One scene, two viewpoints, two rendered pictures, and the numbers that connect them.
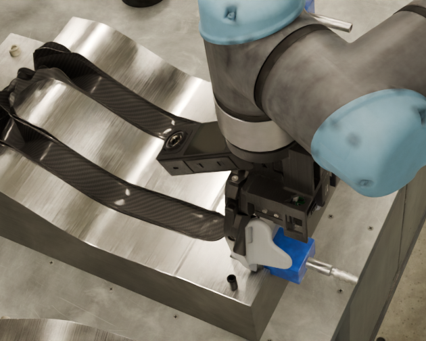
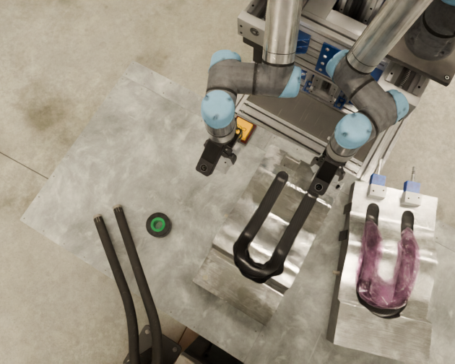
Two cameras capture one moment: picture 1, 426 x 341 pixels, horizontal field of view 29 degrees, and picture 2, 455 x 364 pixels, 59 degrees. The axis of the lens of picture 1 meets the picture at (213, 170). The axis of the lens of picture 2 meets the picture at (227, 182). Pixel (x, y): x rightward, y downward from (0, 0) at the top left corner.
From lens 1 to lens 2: 91 cm
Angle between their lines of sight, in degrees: 39
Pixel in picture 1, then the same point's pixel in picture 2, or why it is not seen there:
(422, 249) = not seen: hidden behind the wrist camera
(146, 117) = (259, 216)
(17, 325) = (347, 260)
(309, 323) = not seen: hidden behind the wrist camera
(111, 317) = (326, 237)
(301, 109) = (390, 121)
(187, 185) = (293, 201)
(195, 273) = (331, 199)
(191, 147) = (326, 180)
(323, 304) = not seen: hidden behind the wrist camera
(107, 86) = (248, 228)
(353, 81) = (389, 105)
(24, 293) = (314, 271)
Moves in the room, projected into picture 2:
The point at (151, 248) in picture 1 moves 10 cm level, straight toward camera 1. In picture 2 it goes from (319, 214) to (349, 205)
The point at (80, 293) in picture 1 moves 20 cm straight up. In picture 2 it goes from (315, 250) to (327, 243)
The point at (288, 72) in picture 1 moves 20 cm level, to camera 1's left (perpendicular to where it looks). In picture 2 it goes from (381, 122) to (400, 205)
